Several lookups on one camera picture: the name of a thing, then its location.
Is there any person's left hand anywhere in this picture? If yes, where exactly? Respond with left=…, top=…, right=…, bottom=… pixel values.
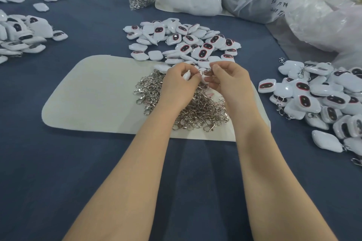
left=155, top=63, right=203, bottom=116

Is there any person's right hand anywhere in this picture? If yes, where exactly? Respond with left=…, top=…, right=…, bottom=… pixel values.
left=204, top=61, right=258, bottom=121

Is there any pile of metal clasps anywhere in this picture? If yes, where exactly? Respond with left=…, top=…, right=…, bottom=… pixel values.
left=134, top=69, right=231, bottom=133

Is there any pile of finished fobs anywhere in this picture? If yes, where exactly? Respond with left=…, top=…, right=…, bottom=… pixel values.
left=258, top=58, right=362, bottom=166

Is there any person's right forearm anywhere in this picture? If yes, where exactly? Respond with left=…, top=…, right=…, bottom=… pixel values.
left=233, top=113, right=338, bottom=241

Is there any person's left forearm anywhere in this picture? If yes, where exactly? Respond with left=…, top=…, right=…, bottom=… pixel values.
left=63, top=108, right=186, bottom=241

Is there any cream felt work mat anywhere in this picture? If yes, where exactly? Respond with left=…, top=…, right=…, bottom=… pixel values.
left=41, top=54, right=271, bottom=142

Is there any crumpled clear plastic bag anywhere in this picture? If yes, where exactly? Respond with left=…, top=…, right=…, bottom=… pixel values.
left=285, top=0, right=362, bottom=69

